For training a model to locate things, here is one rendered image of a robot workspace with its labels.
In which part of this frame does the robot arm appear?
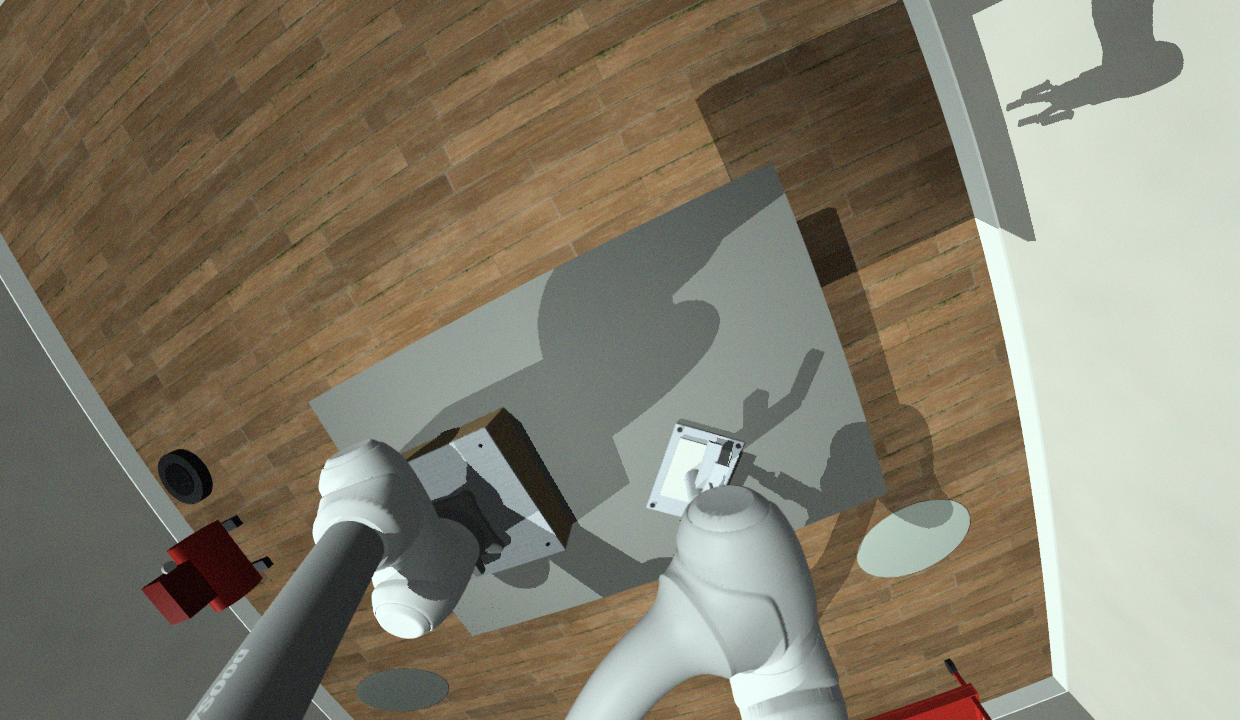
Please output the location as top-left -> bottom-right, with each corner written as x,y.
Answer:
186,439 -> 848,720

